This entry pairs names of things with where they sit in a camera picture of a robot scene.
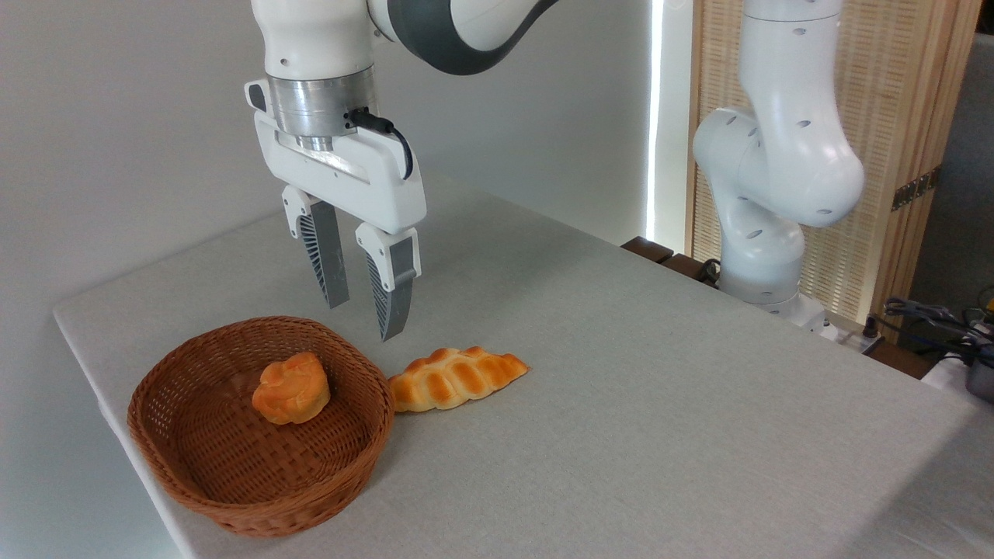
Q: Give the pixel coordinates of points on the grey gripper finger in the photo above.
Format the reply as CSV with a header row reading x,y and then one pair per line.
x,y
330,256
394,295

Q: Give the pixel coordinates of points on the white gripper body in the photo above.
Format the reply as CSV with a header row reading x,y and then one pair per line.
x,y
365,182

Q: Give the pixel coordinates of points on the round orange bread roll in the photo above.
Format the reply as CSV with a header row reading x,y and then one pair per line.
x,y
291,388

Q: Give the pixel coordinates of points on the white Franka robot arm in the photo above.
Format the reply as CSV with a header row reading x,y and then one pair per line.
x,y
776,155

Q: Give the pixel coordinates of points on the long ridged bread loaf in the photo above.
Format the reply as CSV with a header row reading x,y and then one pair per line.
x,y
454,380

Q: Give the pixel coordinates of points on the brown wicker basket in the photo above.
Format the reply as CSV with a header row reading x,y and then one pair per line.
x,y
217,466

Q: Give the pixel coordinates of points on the dark brown wooden board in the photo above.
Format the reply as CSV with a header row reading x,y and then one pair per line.
x,y
648,248

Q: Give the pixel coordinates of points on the grey tablecloth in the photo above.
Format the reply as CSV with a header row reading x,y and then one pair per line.
x,y
621,427

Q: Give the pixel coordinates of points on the black metal screen hinge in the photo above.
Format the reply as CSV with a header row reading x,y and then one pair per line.
x,y
915,190

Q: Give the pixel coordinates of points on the light wooden folding screen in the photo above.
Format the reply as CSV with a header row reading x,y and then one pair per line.
x,y
893,93

